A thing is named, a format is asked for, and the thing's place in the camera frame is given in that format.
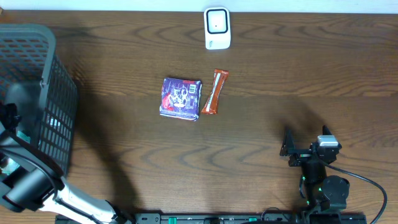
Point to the red orange snack bar wrapper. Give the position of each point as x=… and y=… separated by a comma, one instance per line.
x=211, y=105

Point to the mint green snack packet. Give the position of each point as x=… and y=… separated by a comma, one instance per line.
x=12, y=165

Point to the white barcode scanner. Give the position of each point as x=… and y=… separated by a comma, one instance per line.
x=217, y=28

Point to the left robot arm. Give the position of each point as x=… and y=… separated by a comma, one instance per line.
x=38, y=182

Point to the purple Carefree packet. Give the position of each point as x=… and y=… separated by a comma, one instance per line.
x=180, y=99

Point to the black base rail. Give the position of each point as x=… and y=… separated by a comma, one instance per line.
x=272, y=216

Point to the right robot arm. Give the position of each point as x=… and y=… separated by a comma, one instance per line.
x=324, y=194

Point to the grey plastic mesh basket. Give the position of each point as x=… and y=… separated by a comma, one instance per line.
x=35, y=80

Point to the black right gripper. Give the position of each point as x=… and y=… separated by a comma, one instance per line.
x=305, y=155

